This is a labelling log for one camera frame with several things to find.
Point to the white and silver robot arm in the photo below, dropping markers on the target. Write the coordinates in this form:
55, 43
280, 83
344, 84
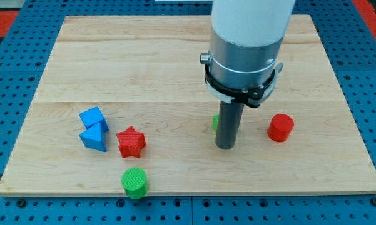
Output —
246, 35

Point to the blue triangle block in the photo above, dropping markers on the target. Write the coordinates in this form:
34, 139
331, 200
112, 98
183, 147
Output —
94, 138

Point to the green block behind rod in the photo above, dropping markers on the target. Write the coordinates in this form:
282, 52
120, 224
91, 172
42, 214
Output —
215, 122

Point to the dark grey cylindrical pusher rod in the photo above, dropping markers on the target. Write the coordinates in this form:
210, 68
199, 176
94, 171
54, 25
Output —
228, 124

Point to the red star block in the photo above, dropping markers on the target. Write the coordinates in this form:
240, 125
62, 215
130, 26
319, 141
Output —
131, 142

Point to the light wooden board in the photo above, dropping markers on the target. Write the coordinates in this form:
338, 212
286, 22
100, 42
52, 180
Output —
144, 71

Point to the green cylinder block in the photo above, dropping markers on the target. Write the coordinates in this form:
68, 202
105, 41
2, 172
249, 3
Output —
135, 183

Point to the red cylinder block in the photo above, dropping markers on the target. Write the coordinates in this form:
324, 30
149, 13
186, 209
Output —
280, 127

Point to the blue cube block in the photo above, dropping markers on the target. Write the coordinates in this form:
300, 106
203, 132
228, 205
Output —
93, 116

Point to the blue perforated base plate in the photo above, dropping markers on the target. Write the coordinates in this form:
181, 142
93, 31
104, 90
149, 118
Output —
348, 32

